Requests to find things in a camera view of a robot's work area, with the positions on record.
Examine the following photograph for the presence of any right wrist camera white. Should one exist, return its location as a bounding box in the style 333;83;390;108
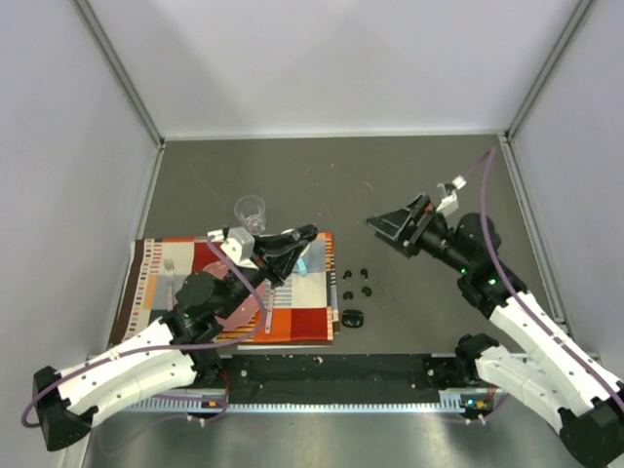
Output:
437;175;467;216

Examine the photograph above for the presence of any aluminium frame post right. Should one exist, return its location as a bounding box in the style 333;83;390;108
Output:
504;0;596;144

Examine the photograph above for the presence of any pink polka dot plate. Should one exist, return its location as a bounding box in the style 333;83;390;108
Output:
203;260;259;332

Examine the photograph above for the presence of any black open earbud case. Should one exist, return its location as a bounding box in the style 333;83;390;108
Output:
341;309;365;329

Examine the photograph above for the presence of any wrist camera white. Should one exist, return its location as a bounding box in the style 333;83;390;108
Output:
209;227;257;269
437;175;467;216

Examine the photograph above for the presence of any white blue mug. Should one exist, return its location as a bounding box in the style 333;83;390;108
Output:
283;229;311;276

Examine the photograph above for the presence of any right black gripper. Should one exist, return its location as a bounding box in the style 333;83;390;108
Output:
365;193;473;275

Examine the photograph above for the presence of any aluminium frame post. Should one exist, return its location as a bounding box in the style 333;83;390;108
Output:
504;0;596;144
71;0;165;148

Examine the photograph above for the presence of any silver fork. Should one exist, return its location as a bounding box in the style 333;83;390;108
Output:
164;258;176;310

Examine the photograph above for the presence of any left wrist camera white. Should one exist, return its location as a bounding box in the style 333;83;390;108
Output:
209;227;257;269

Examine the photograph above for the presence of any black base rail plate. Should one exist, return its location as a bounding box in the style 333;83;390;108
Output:
223;354;467;405

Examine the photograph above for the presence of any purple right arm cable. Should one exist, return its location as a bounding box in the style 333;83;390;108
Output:
457;145;624;424

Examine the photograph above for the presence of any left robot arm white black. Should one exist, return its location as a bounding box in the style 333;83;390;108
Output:
21;224;319;452

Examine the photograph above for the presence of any aluminium frame post left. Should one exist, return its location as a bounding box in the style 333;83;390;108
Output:
71;0;165;148

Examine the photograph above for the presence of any clear plastic cup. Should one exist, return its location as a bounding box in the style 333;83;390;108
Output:
234;195;266;235

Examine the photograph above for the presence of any orange patterned placemat cloth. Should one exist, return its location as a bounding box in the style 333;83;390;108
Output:
109;232;341;346

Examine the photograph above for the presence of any white comb cable duct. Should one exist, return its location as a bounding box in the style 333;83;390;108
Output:
124;391;495;415

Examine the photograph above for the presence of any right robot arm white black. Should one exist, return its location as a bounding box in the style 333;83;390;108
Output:
366;194;623;467

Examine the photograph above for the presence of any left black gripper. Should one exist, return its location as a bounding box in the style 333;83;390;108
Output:
215;233;308;320

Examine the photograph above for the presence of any knife with orange handle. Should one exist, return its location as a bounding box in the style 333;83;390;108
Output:
264;286;276;334

